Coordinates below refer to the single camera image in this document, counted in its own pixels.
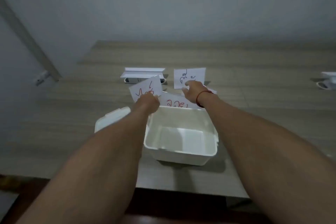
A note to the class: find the grey metal partition post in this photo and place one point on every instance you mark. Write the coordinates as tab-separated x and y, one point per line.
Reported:
26	37

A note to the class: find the person's left forearm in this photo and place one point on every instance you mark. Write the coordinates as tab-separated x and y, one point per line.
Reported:
105	163

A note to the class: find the person's right forearm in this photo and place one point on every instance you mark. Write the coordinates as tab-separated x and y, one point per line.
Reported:
257	158

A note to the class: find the person's left hand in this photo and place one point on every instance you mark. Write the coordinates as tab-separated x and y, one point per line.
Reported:
148	104

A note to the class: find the white plastic storage box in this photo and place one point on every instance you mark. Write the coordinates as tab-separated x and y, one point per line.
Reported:
181	137

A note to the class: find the white metal post bracket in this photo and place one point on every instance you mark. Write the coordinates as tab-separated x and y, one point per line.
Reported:
42	79

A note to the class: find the white paper dark writing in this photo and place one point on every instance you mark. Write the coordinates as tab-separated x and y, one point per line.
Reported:
195	74

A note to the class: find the white paper slanted red writing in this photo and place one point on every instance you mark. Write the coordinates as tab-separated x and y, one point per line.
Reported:
141	87

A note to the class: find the person's right hand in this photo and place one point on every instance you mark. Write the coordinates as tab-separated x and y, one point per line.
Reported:
194	90

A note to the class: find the white box lid with handle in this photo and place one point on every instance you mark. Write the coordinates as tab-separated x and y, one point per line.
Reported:
110	120

